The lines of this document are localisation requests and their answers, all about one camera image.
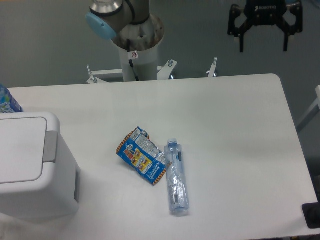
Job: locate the white trash can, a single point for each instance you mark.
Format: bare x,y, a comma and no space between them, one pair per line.
29,188

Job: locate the white pedestal base frame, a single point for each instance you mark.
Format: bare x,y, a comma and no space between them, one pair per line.
132,72

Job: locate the clear plastic water bottle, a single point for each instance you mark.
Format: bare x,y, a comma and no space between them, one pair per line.
178,196

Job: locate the black clamp at table edge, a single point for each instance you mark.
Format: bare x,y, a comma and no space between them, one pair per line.
311,213

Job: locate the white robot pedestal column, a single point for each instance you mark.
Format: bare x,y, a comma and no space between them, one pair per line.
140,62

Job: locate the white frame at right edge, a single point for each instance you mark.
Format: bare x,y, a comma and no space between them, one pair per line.
310,113

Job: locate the blue labelled bottle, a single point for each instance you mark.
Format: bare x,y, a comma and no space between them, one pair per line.
8,103

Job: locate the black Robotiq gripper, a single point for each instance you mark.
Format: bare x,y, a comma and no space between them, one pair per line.
265,13

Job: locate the blue snack wrapper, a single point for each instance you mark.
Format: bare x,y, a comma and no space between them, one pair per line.
139,152

